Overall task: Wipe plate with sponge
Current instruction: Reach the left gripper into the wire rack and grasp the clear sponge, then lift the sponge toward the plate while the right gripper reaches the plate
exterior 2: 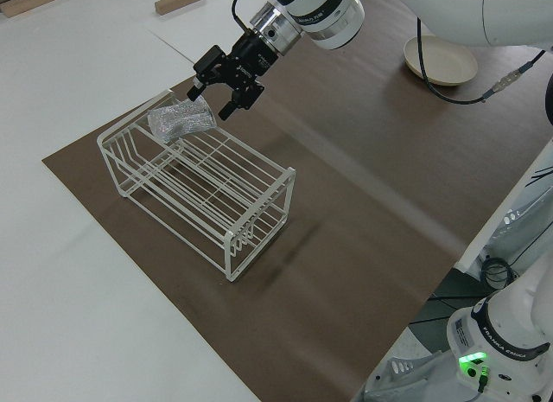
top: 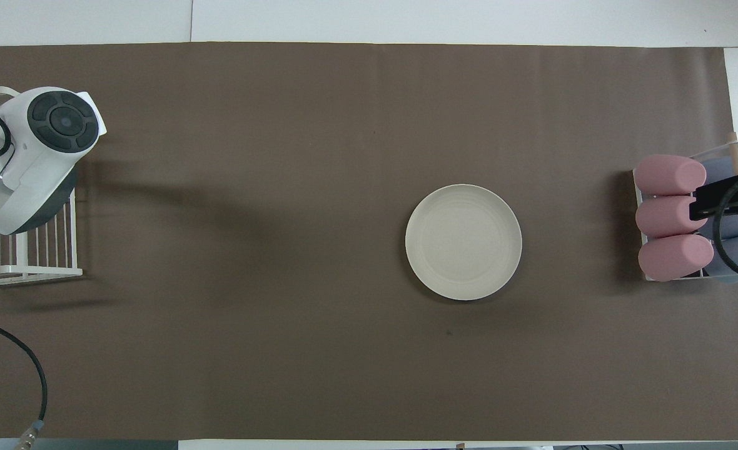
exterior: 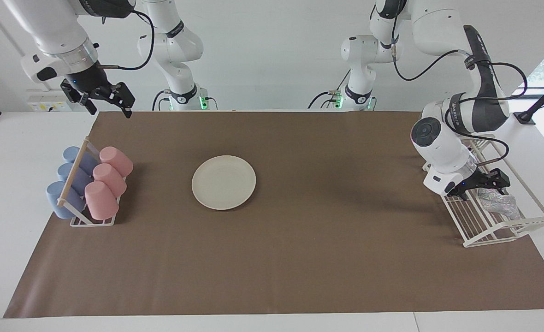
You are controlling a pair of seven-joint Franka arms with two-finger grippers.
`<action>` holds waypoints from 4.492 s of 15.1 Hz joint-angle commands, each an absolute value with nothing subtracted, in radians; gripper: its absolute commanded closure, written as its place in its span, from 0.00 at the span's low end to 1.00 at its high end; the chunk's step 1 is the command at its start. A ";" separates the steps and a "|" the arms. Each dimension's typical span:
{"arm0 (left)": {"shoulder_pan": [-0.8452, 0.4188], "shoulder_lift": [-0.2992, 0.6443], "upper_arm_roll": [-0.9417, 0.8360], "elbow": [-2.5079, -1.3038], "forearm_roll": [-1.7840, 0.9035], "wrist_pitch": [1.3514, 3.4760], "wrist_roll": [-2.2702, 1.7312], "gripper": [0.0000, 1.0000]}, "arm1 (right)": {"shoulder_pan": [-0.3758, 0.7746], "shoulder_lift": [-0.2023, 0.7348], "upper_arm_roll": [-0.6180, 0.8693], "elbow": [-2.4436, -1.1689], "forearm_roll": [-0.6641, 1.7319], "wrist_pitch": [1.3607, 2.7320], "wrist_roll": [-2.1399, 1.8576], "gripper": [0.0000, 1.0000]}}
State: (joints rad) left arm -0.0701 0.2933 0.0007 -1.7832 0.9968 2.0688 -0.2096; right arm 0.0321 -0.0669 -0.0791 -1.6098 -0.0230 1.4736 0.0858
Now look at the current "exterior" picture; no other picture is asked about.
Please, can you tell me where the black base cable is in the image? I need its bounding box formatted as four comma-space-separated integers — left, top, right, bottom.
307, 69, 352, 110
152, 89, 171, 111

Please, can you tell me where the black stand with pole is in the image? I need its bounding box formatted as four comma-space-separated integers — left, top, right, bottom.
513, 74, 544, 126

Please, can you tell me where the white wire dish rack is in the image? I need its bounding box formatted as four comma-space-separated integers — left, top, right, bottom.
422, 134, 544, 249

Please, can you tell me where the pink plastic cup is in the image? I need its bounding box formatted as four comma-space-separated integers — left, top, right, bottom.
84, 181, 119, 220
99, 146, 134, 178
92, 163, 127, 198

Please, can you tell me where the white cup holder rack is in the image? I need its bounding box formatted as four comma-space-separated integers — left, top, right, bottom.
57, 136, 127, 227

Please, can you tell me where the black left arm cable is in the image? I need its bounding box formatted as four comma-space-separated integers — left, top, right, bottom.
390, 18, 528, 167

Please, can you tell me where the white wall power outlet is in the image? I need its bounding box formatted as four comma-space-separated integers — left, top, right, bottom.
26, 89, 75, 113

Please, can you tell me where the brown table mat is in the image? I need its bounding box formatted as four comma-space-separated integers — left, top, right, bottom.
3, 111, 544, 319

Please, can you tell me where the blue plastic cup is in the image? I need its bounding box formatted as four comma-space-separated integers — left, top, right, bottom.
57, 162, 93, 194
46, 181, 87, 219
63, 146, 100, 175

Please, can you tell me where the clear plastic bag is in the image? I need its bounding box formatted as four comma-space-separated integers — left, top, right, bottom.
477, 187, 521, 221

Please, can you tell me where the cream round plate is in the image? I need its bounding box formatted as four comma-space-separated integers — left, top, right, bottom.
191, 155, 257, 211

